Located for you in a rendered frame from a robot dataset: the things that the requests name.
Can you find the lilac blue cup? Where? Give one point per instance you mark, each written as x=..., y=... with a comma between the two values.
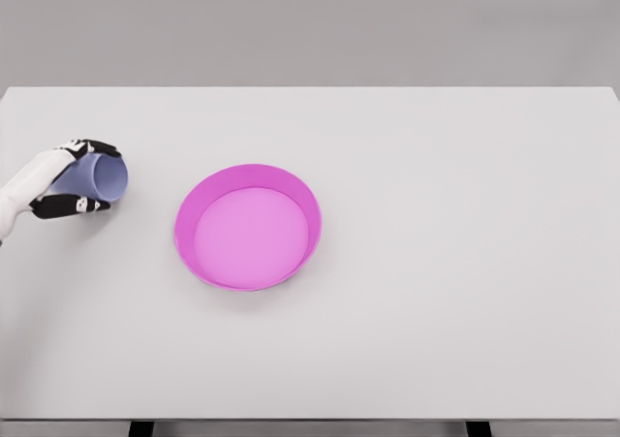
x=104, y=177

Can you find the pink round plate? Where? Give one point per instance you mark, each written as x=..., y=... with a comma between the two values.
x=248, y=228

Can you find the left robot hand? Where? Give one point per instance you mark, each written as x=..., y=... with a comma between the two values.
x=36, y=175

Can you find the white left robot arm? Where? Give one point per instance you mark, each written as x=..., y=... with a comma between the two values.
x=5, y=214

